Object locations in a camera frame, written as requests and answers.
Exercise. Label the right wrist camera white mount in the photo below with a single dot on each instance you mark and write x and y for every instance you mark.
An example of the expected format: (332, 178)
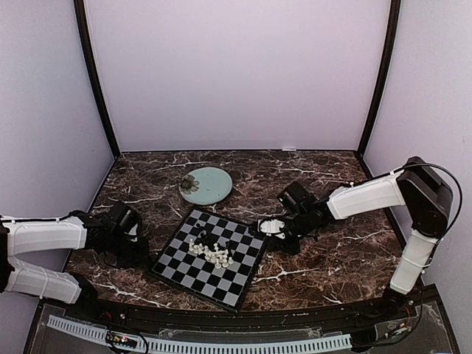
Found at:
(271, 227)

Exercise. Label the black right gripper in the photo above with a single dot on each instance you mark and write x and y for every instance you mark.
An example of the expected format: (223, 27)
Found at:
(276, 244)

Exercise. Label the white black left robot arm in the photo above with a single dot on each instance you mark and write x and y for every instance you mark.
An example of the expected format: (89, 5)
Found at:
(117, 232)

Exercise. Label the pale green flower plate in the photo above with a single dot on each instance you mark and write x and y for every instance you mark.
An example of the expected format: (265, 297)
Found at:
(205, 186)

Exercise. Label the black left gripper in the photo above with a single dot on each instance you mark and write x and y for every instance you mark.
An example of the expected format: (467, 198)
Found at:
(142, 256)

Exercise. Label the white chess pieces pile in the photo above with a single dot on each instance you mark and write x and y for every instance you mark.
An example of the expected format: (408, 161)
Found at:
(219, 259)

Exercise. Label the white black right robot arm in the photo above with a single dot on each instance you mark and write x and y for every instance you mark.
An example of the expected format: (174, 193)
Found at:
(415, 186)

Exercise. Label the black grey chessboard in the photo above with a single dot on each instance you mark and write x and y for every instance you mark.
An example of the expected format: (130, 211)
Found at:
(223, 287)

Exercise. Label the white slotted cable duct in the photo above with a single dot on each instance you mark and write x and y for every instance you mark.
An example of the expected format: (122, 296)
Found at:
(123, 342)

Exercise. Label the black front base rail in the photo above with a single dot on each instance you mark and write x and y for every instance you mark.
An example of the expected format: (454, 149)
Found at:
(354, 316)

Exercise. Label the right black frame post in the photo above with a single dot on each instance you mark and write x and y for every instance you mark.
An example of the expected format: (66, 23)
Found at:
(380, 83)

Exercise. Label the black frame post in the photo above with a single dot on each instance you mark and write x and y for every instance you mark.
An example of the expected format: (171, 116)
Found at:
(380, 83)
(91, 67)

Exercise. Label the left black frame post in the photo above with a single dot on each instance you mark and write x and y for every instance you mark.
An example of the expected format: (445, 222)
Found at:
(91, 67)

